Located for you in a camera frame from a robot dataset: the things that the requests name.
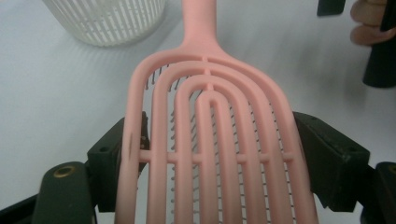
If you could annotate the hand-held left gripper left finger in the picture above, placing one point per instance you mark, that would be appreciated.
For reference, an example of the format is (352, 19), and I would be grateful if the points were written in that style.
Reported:
(104, 161)

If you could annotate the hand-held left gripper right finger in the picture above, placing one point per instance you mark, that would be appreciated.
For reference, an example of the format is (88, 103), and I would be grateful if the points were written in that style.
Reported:
(336, 168)

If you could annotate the pink hairbrush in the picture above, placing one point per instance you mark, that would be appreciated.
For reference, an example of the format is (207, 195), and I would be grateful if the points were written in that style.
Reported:
(199, 31)

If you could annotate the white slotted plastic basket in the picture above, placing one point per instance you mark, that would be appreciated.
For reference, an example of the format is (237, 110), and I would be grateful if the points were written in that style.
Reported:
(109, 21)

